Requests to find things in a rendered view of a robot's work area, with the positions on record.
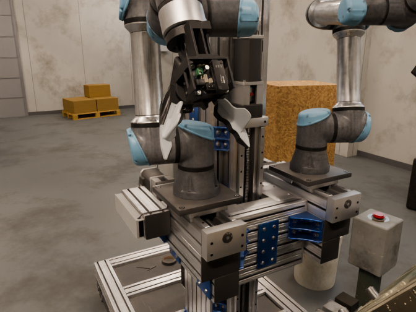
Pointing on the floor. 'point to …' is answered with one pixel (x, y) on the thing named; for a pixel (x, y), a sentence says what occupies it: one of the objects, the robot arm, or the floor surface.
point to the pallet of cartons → (91, 103)
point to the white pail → (316, 273)
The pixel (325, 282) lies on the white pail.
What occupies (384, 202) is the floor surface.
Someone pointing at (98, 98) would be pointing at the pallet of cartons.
